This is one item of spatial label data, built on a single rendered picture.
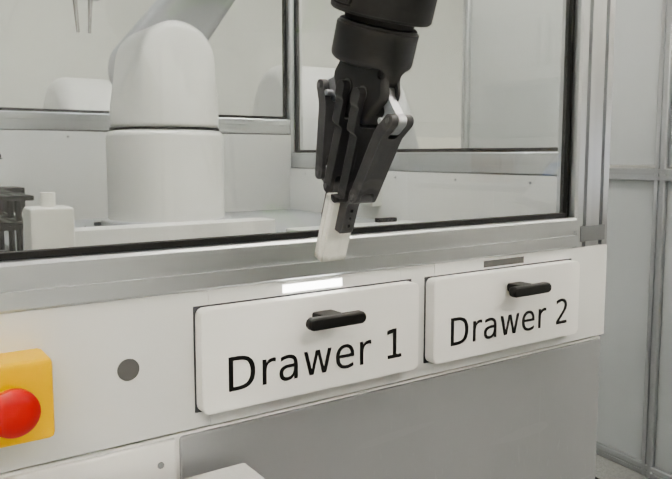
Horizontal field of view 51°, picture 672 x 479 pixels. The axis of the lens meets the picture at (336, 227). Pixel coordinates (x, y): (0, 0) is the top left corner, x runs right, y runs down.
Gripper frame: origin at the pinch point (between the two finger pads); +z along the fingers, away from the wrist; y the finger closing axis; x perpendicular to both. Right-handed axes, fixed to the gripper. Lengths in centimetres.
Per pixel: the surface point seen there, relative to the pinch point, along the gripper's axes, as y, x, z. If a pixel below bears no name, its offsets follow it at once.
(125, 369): -4.0, -18.7, 16.0
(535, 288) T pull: 0.0, 34.9, 11.3
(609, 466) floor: -45, 173, 124
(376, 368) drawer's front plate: -0.7, 10.9, 19.8
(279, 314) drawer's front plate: -3.6, -2.3, 12.0
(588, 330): -2, 54, 22
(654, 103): -81, 179, 4
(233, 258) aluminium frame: -7.2, -7.0, 6.5
